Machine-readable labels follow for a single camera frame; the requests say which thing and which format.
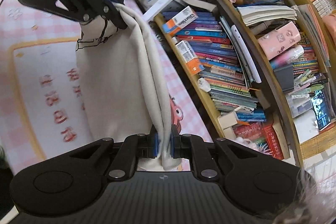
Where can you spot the white tablet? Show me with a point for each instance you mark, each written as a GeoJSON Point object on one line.
{"type": "Point", "coordinates": [246, 56]}

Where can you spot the red firework print book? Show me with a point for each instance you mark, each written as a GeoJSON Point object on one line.
{"type": "Point", "coordinates": [270, 140]}

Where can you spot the pink pouch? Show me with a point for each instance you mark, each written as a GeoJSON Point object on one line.
{"type": "Point", "coordinates": [329, 26]}

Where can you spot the white charger plug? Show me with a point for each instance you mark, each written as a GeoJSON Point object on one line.
{"type": "Point", "coordinates": [204, 85]}

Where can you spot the open white book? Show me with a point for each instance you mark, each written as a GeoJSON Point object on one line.
{"type": "Point", "coordinates": [267, 15]}

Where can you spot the tall orange white box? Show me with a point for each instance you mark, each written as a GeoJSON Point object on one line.
{"type": "Point", "coordinates": [181, 20]}

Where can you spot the thick paperback book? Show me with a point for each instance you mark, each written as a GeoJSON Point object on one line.
{"type": "Point", "coordinates": [199, 3]}

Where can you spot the wooden bookshelf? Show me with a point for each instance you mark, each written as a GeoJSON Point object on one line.
{"type": "Point", "coordinates": [294, 150]}

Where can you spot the low cream box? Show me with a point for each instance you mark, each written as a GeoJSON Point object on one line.
{"type": "Point", "coordinates": [229, 132]}

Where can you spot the pastel gradient tube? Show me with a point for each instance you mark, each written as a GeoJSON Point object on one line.
{"type": "Point", "coordinates": [287, 56]}

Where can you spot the dark grey pen box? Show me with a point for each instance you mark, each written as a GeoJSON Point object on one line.
{"type": "Point", "coordinates": [284, 77]}

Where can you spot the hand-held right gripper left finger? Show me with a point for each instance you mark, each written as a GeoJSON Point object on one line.
{"type": "Point", "coordinates": [155, 146]}

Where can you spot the row of colourful books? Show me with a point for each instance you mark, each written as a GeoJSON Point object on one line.
{"type": "Point", "coordinates": [215, 56]}

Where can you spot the pink pencil case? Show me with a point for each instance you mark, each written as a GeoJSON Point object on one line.
{"type": "Point", "coordinates": [278, 40]}

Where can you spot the long orange white box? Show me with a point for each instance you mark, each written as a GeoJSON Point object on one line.
{"type": "Point", "coordinates": [189, 56]}

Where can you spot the cream pen holder box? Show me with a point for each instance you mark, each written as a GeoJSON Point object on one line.
{"type": "Point", "coordinates": [227, 120]}

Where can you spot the cream printed t-shirt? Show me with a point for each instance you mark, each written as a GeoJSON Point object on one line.
{"type": "Point", "coordinates": [118, 82]}

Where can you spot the bunch of pastel pens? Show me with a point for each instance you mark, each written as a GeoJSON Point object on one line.
{"type": "Point", "coordinates": [309, 82]}

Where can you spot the pink checked tablecloth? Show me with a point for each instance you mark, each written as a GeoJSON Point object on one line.
{"type": "Point", "coordinates": [39, 56]}

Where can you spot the woven bamboo mat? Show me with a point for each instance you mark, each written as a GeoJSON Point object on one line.
{"type": "Point", "coordinates": [320, 145]}

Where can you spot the holographic card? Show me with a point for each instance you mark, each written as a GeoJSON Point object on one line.
{"type": "Point", "coordinates": [321, 111]}

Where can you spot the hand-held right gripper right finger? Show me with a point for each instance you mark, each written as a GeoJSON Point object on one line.
{"type": "Point", "coordinates": [173, 146]}

